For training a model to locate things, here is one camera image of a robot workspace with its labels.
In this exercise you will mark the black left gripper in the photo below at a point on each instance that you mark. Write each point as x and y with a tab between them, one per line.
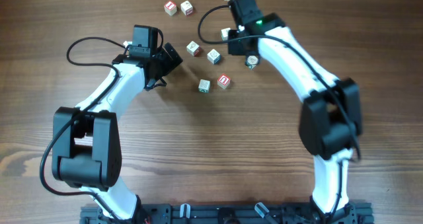
172	59

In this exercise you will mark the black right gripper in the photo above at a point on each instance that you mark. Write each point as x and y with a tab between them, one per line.
235	50

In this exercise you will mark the green letter B pineapple block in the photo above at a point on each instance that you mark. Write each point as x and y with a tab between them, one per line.
252	61

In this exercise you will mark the yellow letter C block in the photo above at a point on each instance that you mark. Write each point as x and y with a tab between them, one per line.
193	48

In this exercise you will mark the blue letter P yarn block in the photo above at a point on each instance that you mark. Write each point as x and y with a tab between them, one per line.
214	56

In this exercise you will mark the red letter U block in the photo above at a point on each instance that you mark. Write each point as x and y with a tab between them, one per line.
223	81

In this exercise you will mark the letter A soccer block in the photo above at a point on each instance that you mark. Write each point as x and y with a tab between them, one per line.
204	86

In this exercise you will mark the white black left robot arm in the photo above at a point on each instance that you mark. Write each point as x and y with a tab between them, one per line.
85	149

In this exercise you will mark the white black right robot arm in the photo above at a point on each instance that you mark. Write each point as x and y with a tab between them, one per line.
330	120

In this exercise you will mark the white picture block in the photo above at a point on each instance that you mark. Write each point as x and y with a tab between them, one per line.
225	33

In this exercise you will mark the red letter I block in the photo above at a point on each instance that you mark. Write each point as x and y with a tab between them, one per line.
170	8

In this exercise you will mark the white red-sided block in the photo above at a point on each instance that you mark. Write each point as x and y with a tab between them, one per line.
186	8

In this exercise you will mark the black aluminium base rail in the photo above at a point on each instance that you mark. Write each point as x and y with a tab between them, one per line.
352	213

